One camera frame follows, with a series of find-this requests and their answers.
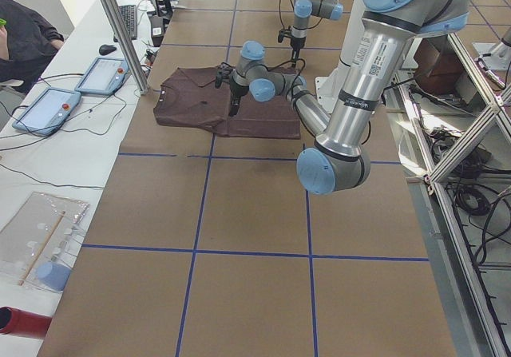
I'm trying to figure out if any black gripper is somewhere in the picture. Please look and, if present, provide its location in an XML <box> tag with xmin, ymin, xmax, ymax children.
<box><xmin>228</xmin><ymin>81</ymin><xmax>248</xmax><ymax>117</ymax></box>
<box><xmin>290</xmin><ymin>36</ymin><xmax>304</xmax><ymax>68</ymax></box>

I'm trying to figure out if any dark brown t-shirt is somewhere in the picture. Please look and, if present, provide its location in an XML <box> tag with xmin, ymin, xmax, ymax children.
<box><xmin>153</xmin><ymin>67</ymin><xmax>300</xmax><ymax>140</ymax></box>

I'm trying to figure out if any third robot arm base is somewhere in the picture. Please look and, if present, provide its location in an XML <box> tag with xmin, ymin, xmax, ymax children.
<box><xmin>472</xmin><ymin>29</ymin><xmax>510</xmax><ymax>71</ymax></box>

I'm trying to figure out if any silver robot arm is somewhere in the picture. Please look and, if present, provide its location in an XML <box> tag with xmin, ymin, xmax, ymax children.
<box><xmin>290</xmin><ymin>0</ymin><xmax>343</xmax><ymax>64</ymax></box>
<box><xmin>229</xmin><ymin>0</ymin><xmax>469</xmax><ymax>195</ymax></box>

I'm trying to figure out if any person in dark clothes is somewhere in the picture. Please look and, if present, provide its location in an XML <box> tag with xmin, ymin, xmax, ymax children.
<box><xmin>1</xmin><ymin>0</ymin><xmax>64</xmax><ymax>93</ymax></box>

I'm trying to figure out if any far teach pendant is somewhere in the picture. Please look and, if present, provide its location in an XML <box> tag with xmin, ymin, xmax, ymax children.
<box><xmin>75</xmin><ymin>57</ymin><xmax>129</xmax><ymax>96</ymax></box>

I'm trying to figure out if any teach pendant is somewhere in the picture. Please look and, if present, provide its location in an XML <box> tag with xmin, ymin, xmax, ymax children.
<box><xmin>75</xmin><ymin>57</ymin><xmax>129</xmax><ymax>96</ymax></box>
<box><xmin>12</xmin><ymin>87</ymin><xmax>81</xmax><ymax>136</ymax></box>

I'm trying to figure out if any black keyboard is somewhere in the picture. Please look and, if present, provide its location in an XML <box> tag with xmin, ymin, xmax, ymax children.
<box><xmin>118</xmin><ymin>5</ymin><xmax>138</xmax><ymax>40</ymax></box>

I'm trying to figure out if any black computer mouse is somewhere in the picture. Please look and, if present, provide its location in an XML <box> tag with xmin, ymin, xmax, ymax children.
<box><xmin>98</xmin><ymin>44</ymin><xmax>117</xmax><ymax>56</ymax></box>

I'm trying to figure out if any near teach pendant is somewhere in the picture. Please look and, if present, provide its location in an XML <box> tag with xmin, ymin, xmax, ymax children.
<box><xmin>12</xmin><ymin>87</ymin><xmax>81</xmax><ymax>136</ymax></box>

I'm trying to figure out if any clear plastic bag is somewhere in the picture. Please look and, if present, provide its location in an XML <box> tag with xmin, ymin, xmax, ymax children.
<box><xmin>1</xmin><ymin>192</ymin><xmax>89</xmax><ymax>292</ymax></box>

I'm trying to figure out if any blue plastic cup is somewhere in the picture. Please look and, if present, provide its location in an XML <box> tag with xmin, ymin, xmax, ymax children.
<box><xmin>36</xmin><ymin>261</ymin><xmax>72</xmax><ymax>292</ymax></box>

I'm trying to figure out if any red cylinder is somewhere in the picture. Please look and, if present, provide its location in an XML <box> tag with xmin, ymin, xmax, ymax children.
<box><xmin>1</xmin><ymin>307</ymin><xmax>53</xmax><ymax>339</ymax></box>

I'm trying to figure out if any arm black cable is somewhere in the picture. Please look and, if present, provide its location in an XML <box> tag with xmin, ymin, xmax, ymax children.
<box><xmin>263</xmin><ymin>59</ymin><xmax>308</xmax><ymax>102</ymax></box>
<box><xmin>277</xmin><ymin>0</ymin><xmax>296</xmax><ymax>34</ymax></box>

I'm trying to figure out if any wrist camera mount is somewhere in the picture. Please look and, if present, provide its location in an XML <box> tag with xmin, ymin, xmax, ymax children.
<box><xmin>277</xmin><ymin>28</ymin><xmax>291</xmax><ymax>43</ymax></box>
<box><xmin>214</xmin><ymin>62</ymin><xmax>233</xmax><ymax>89</ymax></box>

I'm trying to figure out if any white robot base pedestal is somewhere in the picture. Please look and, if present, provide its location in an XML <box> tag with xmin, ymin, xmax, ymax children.
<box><xmin>315</xmin><ymin>0</ymin><xmax>364</xmax><ymax>113</ymax></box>

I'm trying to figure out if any aluminium frame post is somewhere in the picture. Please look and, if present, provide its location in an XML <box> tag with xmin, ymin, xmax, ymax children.
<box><xmin>100</xmin><ymin>0</ymin><xmax>149</xmax><ymax>95</ymax></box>

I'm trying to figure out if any aluminium frame rack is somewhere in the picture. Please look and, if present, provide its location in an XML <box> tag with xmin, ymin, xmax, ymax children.
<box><xmin>385</xmin><ymin>25</ymin><xmax>510</xmax><ymax>356</ymax></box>

